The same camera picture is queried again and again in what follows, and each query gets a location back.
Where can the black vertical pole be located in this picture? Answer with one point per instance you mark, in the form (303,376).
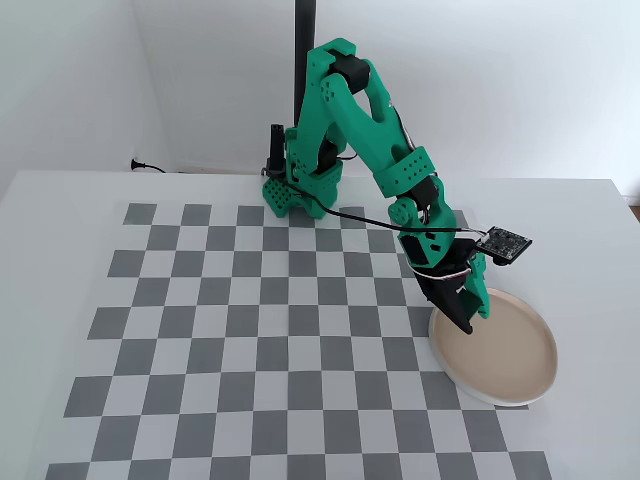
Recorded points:
(305,50)

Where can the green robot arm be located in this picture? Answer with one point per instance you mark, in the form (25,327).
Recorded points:
(350,110)

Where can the green gripper black motor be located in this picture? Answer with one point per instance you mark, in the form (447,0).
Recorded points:
(456,299)

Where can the black table clamp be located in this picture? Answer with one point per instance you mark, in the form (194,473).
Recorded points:
(276,150)

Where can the grey white checkered mat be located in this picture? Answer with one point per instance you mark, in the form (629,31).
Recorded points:
(250,350)

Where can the black camera circuit board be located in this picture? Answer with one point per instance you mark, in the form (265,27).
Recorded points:
(505,242)

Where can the beige round plate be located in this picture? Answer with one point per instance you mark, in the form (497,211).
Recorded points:
(500,350)

